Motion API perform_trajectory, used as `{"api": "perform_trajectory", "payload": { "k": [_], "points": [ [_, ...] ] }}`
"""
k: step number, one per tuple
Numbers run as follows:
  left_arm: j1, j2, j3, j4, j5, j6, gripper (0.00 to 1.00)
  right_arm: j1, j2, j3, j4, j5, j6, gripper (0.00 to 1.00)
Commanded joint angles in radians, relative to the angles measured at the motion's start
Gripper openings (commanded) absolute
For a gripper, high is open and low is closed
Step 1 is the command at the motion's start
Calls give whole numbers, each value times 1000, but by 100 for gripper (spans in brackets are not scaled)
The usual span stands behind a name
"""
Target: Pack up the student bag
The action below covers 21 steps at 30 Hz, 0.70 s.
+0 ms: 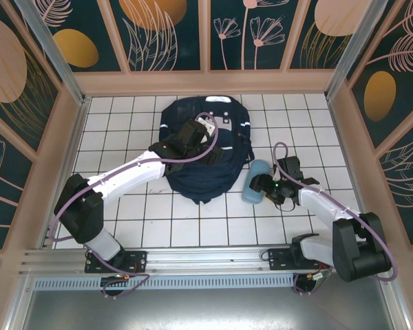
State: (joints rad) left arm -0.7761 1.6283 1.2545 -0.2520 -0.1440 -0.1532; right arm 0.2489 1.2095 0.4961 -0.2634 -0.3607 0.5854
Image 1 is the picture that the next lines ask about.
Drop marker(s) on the light blue pencil case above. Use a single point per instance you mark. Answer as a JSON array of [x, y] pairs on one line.
[[253, 197]]

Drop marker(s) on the navy blue student backpack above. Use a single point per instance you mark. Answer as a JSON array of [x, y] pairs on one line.
[[206, 182]]

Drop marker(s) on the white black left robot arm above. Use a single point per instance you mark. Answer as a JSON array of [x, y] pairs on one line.
[[130, 172]]

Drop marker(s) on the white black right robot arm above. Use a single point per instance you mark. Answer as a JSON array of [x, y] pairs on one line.
[[323, 203]]

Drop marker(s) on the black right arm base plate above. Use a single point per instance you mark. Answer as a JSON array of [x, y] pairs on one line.
[[278, 259]]

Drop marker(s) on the aluminium side rail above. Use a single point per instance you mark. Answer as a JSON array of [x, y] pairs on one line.
[[347, 156], [73, 154]]

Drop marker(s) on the aluminium mounting rail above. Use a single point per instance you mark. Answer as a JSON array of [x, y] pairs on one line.
[[210, 258]]

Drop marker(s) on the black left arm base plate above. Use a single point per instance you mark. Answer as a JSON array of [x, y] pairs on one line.
[[137, 261]]

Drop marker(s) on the aluminium frame post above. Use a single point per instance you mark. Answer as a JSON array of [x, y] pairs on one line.
[[351, 51], [68, 74]]

